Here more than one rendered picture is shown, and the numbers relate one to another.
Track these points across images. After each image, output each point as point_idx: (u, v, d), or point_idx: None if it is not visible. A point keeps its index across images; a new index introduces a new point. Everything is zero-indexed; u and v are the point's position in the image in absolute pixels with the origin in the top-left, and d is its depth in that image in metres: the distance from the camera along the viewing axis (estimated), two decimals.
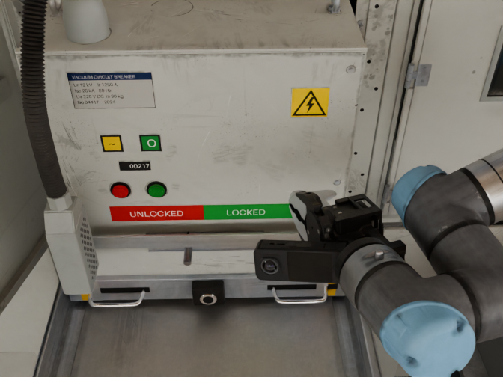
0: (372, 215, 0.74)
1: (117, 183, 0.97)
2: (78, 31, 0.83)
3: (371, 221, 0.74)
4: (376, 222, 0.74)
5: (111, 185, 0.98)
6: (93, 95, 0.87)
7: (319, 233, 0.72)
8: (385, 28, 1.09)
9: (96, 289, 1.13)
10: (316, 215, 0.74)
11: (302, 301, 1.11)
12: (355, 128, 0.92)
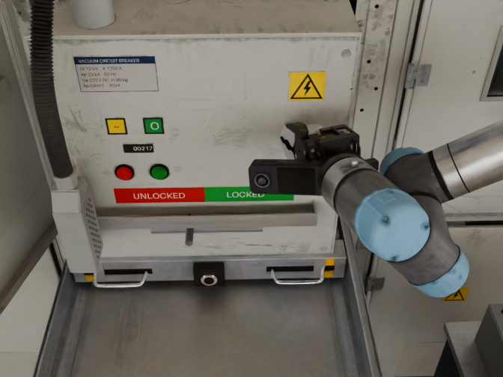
0: (351, 141, 0.85)
1: (120, 165, 1.01)
2: (84, 17, 0.87)
3: (350, 145, 0.85)
4: (355, 146, 0.86)
5: (115, 167, 1.01)
6: (99, 78, 0.90)
7: (305, 154, 0.84)
8: (385, 28, 1.09)
9: (101, 270, 1.16)
10: (302, 139, 0.85)
11: (299, 282, 1.15)
12: (350, 111, 0.95)
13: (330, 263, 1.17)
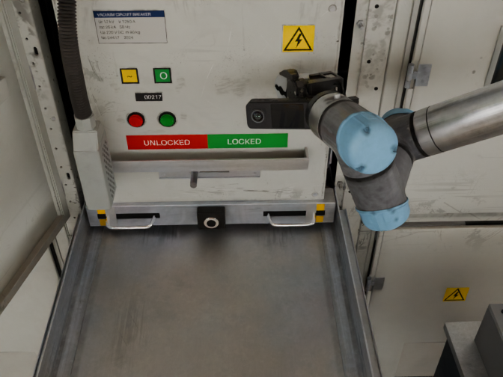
0: (336, 83, 0.97)
1: (132, 113, 1.13)
2: None
3: (335, 87, 0.97)
4: (339, 88, 0.98)
5: (128, 115, 1.14)
6: (114, 31, 1.02)
7: (295, 94, 0.96)
8: (385, 28, 1.09)
9: (113, 214, 1.29)
10: (293, 82, 0.98)
11: (293, 224, 1.27)
12: (337, 62, 1.07)
13: (321, 208, 1.29)
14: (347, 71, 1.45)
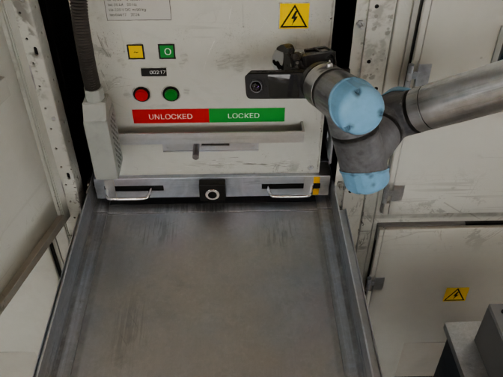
0: (329, 56, 1.04)
1: (138, 87, 1.20)
2: None
3: (328, 60, 1.04)
4: (332, 61, 1.05)
5: (134, 90, 1.21)
6: (122, 8, 1.09)
7: (291, 66, 1.03)
8: (385, 28, 1.09)
9: (112, 186, 1.36)
10: (290, 55, 1.05)
11: (291, 195, 1.34)
12: (331, 39, 1.14)
13: (316, 181, 1.36)
14: None
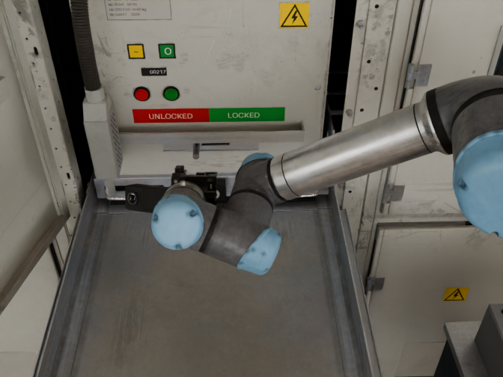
0: (211, 181, 1.06)
1: (138, 87, 1.20)
2: None
3: (209, 184, 1.05)
4: (214, 186, 1.06)
5: (134, 90, 1.21)
6: (122, 7, 1.09)
7: (171, 185, 1.06)
8: (385, 28, 1.09)
9: (112, 186, 1.36)
10: None
11: None
12: (331, 38, 1.15)
13: None
14: (347, 71, 1.45)
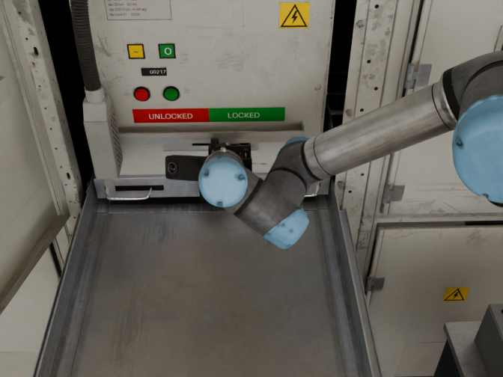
0: (246, 150, 1.13)
1: (138, 87, 1.20)
2: None
3: (245, 153, 1.12)
4: (248, 155, 1.13)
5: (134, 90, 1.21)
6: (122, 7, 1.09)
7: (208, 154, 1.12)
8: (385, 28, 1.09)
9: (112, 186, 1.36)
10: None
11: None
12: (331, 38, 1.15)
13: None
14: (347, 71, 1.45)
